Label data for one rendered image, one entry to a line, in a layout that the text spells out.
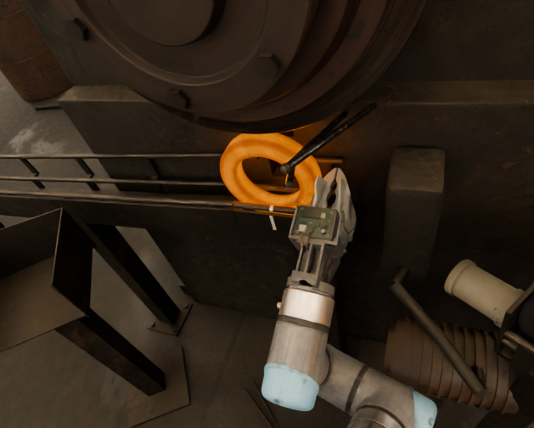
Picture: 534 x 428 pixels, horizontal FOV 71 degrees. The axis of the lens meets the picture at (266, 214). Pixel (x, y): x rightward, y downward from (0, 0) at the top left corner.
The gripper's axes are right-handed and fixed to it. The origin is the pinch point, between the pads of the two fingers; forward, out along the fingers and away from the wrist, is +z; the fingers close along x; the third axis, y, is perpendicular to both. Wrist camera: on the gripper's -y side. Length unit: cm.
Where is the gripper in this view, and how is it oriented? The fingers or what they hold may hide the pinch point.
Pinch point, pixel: (336, 177)
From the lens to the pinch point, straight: 64.5
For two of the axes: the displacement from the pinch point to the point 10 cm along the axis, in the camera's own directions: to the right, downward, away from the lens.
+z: 2.4, -9.2, 3.2
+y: -2.9, -3.8, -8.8
